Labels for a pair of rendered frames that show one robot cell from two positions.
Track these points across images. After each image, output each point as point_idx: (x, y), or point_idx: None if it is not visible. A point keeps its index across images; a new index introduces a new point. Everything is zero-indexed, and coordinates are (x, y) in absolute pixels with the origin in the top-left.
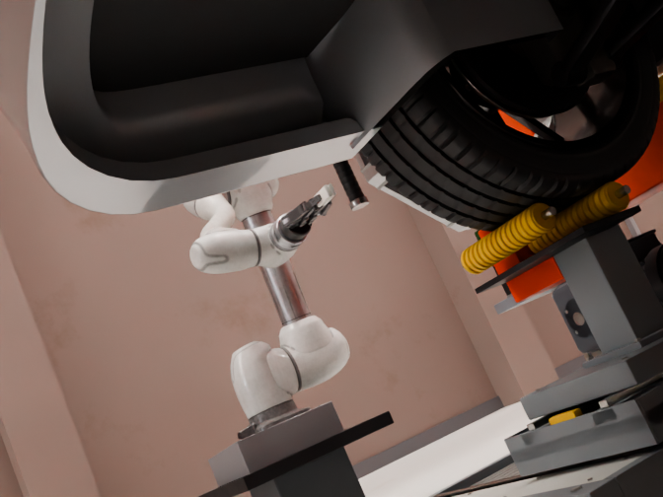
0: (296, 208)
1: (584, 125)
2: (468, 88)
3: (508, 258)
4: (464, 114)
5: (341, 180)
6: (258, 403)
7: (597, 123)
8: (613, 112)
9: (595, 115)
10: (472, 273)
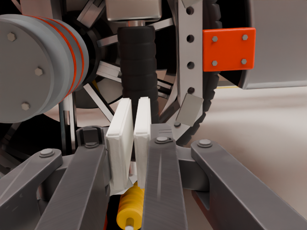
0: (252, 182)
1: (24, 125)
2: (89, 61)
3: (105, 221)
4: None
5: (158, 102)
6: None
7: (42, 125)
8: (49, 120)
9: (27, 120)
10: (139, 228)
